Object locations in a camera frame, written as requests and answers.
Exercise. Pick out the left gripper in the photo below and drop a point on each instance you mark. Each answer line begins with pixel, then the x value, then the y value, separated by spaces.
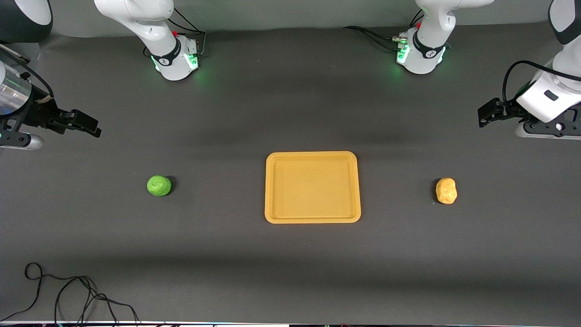
pixel 507 110

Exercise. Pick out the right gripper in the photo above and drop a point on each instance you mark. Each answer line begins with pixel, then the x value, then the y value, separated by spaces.
pixel 41 115

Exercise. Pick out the green apple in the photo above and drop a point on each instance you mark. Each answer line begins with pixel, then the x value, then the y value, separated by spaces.
pixel 159 185

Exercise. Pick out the yellow potato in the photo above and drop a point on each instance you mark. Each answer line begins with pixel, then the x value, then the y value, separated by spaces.
pixel 446 190

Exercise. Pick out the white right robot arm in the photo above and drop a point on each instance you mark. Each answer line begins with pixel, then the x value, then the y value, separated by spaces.
pixel 154 27

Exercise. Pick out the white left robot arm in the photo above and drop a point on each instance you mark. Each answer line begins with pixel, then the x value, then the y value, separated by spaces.
pixel 431 27

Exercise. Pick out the yellow plastic tray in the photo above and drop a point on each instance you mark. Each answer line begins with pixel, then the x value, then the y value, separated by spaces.
pixel 312 187

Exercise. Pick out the thin metal rod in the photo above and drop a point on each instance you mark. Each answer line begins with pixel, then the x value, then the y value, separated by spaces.
pixel 22 58

